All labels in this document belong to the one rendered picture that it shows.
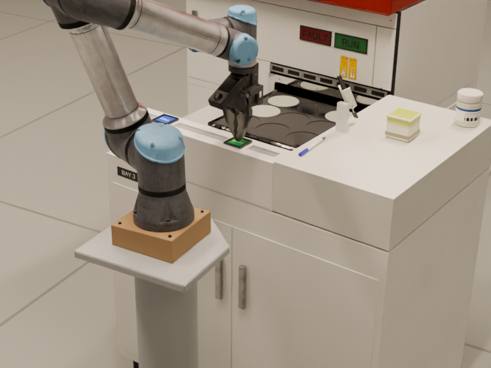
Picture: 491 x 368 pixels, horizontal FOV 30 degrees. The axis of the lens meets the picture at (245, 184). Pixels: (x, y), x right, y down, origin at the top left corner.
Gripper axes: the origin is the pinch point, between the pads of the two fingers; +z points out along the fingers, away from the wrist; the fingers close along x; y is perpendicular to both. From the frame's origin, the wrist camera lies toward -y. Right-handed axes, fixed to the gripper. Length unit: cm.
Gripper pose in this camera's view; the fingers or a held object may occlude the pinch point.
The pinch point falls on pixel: (236, 137)
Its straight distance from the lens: 248.0
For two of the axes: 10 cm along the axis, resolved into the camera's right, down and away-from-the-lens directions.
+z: -0.1, 9.0, 4.4
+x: -8.1, -2.7, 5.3
